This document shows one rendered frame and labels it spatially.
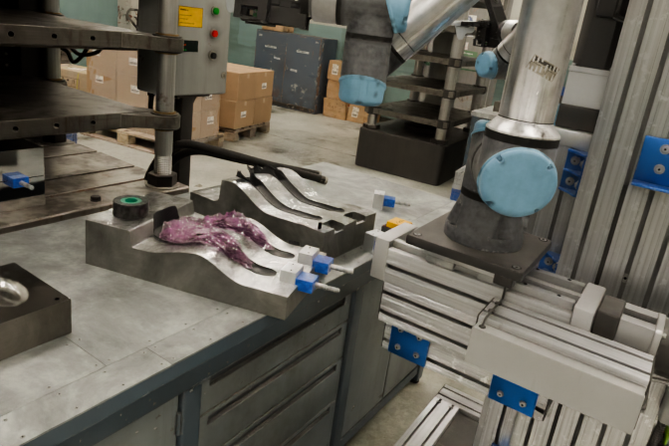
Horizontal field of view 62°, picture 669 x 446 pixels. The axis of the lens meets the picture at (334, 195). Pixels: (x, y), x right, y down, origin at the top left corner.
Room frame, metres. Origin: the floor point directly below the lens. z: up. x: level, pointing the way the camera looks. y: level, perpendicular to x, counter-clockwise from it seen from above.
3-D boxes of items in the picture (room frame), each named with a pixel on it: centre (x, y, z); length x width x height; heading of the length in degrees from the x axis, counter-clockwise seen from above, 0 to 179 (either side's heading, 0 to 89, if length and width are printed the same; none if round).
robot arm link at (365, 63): (0.93, -0.02, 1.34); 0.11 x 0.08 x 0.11; 174
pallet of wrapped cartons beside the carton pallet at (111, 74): (5.51, 1.92, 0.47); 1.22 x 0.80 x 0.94; 66
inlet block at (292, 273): (1.09, 0.03, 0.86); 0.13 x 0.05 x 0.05; 75
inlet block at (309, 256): (1.20, 0.00, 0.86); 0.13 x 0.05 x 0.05; 75
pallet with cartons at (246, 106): (6.46, 1.58, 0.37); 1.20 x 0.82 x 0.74; 70
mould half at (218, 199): (1.56, 0.15, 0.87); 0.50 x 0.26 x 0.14; 57
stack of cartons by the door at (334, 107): (8.34, -0.09, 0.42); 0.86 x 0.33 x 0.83; 62
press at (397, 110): (6.06, -0.92, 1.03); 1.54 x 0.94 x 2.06; 152
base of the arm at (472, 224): (1.02, -0.30, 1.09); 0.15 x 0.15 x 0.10
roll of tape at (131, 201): (1.22, 0.47, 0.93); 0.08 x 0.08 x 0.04
